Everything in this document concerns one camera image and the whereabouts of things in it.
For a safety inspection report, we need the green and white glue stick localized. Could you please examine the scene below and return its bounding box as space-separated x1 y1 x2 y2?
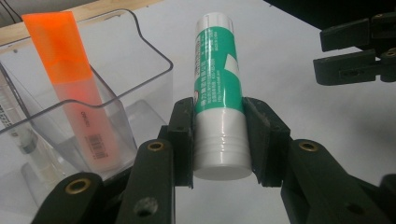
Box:
192 12 253 181

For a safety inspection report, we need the clear plastic organizer box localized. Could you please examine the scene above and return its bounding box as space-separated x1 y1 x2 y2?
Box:
0 8 175 208

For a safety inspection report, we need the white pen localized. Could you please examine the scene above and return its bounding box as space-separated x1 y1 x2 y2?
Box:
0 74 62 189

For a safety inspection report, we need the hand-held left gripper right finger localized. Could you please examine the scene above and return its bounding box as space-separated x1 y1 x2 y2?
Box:
242 96 292 188

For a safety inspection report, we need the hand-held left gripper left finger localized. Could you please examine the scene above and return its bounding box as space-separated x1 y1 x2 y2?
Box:
157 96 195 188

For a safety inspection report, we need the light wooden table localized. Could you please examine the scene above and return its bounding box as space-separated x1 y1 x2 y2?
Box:
0 0 163 46

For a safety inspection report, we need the orange highlighter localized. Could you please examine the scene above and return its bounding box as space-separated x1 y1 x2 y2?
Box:
21 10 123 174

